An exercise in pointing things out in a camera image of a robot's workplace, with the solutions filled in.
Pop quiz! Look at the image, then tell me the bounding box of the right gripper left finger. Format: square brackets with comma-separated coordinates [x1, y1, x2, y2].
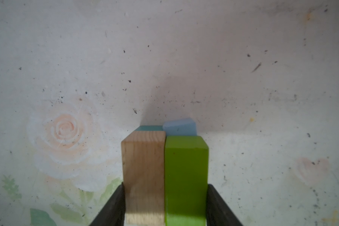
[89, 183, 126, 226]

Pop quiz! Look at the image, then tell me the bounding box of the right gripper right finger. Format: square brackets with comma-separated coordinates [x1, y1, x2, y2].
[206, 184, 243, 226]

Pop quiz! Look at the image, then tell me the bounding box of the green rectangular wood block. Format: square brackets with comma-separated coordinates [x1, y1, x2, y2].
[164, 136, 209, 226]

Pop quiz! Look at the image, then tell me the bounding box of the natural wood rectangular block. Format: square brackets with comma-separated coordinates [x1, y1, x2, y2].
[121, 131, 166, 226]

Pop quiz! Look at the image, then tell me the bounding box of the teal wood cube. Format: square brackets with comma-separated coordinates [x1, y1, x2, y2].
[135, 125, 163, 131]

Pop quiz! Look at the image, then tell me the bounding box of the light blue wood cube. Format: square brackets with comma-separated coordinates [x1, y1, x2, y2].
[163, 118, 197, 136]

